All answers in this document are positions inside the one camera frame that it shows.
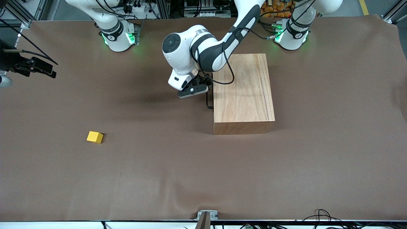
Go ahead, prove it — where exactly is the aluminium frame profile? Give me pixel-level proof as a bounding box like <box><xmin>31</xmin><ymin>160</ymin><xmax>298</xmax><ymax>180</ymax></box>
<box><xmin>155</xmin><ymin>0</ymin><xmax>172</xmax><ymax>19</ymax></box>
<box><xmin>380</xmin><ymin>0</ymin><xmax>407</xmax><ymax>24</ymax></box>
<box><xmin>0</xmin><ymin>0</ymin><xmax>48</xmax><ymax>28</ymax></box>

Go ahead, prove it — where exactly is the yellow block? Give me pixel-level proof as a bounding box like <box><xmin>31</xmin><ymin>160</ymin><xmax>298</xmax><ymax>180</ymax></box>
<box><xmin>86</xmin><ymin>131</ymin><xmax>104</xmax><ymax>144</ymax></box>

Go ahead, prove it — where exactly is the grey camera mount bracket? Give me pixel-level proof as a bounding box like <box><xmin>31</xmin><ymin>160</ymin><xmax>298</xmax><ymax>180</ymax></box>
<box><xmin>196</xmin><ymin>210</ymin><xmax>219</xmax><ymax>229</ymax></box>

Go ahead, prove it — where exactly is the wooden drawer with black handle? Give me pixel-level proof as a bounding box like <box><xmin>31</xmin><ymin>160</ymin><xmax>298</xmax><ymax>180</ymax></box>
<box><xmin>205</xmin><ymin>76</ymin><xmax>214</xmax><ymax>109</ymax></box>

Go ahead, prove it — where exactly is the wooden drawer cabinet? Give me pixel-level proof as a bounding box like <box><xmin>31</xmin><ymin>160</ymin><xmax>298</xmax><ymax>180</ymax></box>
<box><xmin>212</xmin><ymin>53</ymin><xmax>276</xmax><ymax>135</ymax></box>

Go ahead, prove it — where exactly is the brown table cover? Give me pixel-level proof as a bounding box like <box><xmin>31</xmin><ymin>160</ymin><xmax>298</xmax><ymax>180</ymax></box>
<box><xmin>0</xmin><ymin>14</ymin><xmax>407</xmax><ymax>222</ymax></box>

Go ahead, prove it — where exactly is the white power strip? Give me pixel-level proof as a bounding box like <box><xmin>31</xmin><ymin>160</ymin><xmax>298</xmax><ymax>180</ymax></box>
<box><xmin>122</xmin><ymin>3</ymin><xmax>150</xmax><ymax>14</ymax></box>
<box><xmin>184</xmin><ymin>11</ymin><xmax>231</xmax><ymax>18</ymax></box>

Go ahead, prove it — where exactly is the black cable bundle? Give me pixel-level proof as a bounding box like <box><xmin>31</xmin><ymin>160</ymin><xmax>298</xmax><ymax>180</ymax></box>
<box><xmin>302</xmin><ymin>208</ymin><xmax>350</xmax><ymax>229</ymax></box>

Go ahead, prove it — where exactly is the pile of orange objects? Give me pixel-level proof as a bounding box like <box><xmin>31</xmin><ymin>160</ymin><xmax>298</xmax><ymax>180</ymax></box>
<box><xmin>261</xmin><ymin>0</ymin><xmax>294</xmax><ymax>18</ymax></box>

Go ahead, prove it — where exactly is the metal connector plate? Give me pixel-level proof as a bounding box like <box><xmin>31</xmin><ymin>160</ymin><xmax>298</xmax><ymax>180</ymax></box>
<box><xmin>133</xmin><ymin>20</ymin><xmax>142</xmax><ymax>45</ymax></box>

